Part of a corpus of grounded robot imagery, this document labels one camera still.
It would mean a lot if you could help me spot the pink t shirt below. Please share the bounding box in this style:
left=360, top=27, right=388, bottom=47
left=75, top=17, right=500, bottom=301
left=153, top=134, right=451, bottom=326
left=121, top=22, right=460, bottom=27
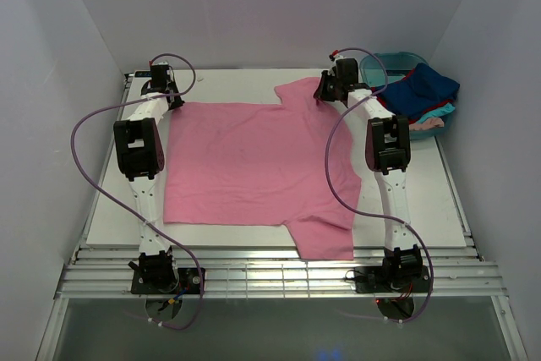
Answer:
left=163, top=78, right=361, bottom=260

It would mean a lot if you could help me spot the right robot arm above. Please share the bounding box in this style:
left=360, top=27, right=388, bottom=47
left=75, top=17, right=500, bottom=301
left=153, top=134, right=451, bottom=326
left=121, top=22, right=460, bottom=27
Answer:
left=314, top=48, right=429, bottom=290

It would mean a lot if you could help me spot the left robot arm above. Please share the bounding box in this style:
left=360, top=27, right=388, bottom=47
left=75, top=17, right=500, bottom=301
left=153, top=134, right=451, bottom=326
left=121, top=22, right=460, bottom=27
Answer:
left=113, top=62, right=183, bottom=293

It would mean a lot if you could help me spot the blue label sticker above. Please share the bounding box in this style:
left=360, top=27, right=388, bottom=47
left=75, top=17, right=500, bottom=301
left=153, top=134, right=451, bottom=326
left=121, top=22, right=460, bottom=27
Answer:
left=134, top=70, right=151, bottom=79

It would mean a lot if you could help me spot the teal plastic laundry basket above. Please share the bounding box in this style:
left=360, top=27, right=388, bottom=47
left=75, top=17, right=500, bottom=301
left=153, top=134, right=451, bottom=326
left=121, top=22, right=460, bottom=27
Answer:
left=359, top=52, right=460, bottom=139

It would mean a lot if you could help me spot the dark blue t shirt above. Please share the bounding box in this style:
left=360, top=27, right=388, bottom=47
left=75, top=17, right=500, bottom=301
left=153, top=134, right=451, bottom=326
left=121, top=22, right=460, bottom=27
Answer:
left=374, top=63, right=461, bottom=119

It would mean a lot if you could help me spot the light pink garment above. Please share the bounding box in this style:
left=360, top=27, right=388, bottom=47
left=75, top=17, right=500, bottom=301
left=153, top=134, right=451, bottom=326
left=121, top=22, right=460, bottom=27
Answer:
left=409, top=118, right=445, bottom=132

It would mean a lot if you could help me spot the turquoise garment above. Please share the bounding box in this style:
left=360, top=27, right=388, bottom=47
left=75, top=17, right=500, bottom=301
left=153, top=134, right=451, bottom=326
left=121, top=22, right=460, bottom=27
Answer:
left=417, top=103, right=456, bottom=123

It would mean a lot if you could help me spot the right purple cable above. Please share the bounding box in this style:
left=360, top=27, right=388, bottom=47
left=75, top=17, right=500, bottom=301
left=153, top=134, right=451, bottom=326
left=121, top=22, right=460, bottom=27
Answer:
left=324, top=46, right=434, bottom=325

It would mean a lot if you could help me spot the purple cable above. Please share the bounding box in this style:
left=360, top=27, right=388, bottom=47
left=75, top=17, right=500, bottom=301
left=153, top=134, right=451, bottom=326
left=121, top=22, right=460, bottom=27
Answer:
left=324, top=46, right=434, bottom=325
left=70, top=52, right=206, bottom=332

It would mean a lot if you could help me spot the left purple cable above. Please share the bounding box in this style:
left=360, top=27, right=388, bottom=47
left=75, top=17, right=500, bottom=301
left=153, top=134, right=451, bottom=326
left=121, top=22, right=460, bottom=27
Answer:
left=70, top=52, right=206, bottom=332

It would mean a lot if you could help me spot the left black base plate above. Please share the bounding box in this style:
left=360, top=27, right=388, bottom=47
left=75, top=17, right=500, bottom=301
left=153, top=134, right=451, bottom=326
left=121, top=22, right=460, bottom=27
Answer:
left=129, top=267, right=205, bottom=296

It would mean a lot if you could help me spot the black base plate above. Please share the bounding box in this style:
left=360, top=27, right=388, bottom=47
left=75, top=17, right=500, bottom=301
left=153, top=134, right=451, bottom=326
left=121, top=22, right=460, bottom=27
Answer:
left=352, top=266, right=432, bottom=294
left=129, top=267, right=205, bottom=296

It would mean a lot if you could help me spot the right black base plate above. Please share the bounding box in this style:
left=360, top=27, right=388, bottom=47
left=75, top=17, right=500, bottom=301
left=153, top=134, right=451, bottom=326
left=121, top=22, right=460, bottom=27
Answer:
left=352, top=266, right=432, bottom=294

